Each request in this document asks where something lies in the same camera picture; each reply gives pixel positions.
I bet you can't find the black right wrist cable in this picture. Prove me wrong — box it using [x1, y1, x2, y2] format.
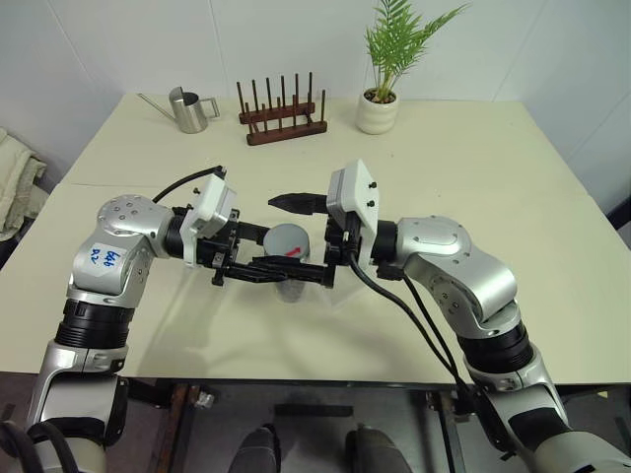
[378, 265, 469, 380]
[343, 231, 475, 395]

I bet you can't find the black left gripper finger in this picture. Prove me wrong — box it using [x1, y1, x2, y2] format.
[224, 256, 293, 284]
[236, 222, 271, 246]

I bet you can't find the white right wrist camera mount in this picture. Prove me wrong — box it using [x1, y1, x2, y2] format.
[325, 158, 380, 263]

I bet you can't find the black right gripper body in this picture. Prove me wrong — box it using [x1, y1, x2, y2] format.
[321, 211, 365, 291]

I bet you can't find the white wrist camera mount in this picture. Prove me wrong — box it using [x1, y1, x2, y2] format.
[177, 174, 237, 270]
[325, 158, 380, 263]

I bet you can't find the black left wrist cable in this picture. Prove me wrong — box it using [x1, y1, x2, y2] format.
[151, 166, 229, 204]

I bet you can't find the black furniture piece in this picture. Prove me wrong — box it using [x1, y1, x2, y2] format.
[604, 192, 631, 234]

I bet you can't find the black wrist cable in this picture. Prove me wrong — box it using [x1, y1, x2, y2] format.
[378, 265, 469, 380]
[343, 231, 475, 395]
[151, 166, 229, 204]

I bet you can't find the stainless steel watering can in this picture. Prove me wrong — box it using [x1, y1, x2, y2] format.
[137, 86, 222, 135]

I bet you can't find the beige crumpled cloth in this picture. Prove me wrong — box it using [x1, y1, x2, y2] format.
[0, 127, 48, 243]

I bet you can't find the green fern in white pot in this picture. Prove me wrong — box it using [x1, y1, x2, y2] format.
[355, 0, 473, 136]

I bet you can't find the black thick cable bundle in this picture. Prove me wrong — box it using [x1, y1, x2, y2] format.
[0, 403, 75, 473]

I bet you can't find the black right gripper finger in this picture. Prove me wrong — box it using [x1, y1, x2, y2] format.
[289, 264, 337, 291]
[267, 193, 328, 215]

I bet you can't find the clear plastic jar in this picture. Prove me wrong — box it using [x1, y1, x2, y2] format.
[273, 253, 314, 304]

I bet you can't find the brown wooden peg rack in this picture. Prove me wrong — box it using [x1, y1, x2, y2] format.
[235, 71, 329, 147]

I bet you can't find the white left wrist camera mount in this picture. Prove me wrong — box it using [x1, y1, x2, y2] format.
[177, 174, 237, 270]

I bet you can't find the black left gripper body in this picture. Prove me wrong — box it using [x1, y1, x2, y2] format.
[195, 207, 244, 288]

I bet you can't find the grey cup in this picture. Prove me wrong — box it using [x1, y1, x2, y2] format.
[261, 223, 314, 266]

